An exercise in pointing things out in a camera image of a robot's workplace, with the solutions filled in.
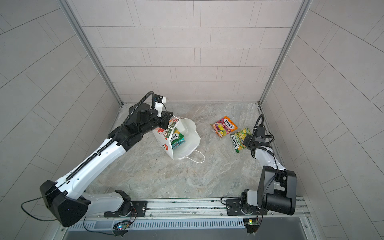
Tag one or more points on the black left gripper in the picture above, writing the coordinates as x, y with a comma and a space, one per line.
165, 119

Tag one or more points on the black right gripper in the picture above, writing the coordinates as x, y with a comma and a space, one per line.
247, 140

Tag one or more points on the yellow-green Fox's candy packet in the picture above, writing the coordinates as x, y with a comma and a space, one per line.
238, 139

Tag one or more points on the orange Fox's candy packet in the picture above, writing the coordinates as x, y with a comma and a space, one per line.
224, 127

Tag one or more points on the green Fox's candy packet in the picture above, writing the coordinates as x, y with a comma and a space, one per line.
177, 139

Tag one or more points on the white floral paper bag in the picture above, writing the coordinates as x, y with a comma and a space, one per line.
192, 139

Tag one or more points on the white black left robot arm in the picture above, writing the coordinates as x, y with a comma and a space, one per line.
93, 174

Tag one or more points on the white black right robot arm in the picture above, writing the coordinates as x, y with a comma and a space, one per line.
277, 186

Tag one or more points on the right circuit board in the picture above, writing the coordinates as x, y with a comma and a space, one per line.
251, 225

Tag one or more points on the circuit board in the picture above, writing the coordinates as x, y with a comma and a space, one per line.
251, 225
122, 226

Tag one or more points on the left circuit board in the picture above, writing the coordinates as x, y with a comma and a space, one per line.
122, 226

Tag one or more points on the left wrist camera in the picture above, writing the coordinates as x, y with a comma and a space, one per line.
159, 104

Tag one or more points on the aluminium left corner post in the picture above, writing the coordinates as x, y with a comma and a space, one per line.
87, 45

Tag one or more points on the aluminium corner post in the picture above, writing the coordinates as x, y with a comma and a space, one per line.
87, 45
287, 44

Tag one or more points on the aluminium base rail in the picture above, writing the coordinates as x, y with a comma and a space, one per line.
179, 208

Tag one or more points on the aluminium right corner post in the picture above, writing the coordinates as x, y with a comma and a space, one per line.
287, 44

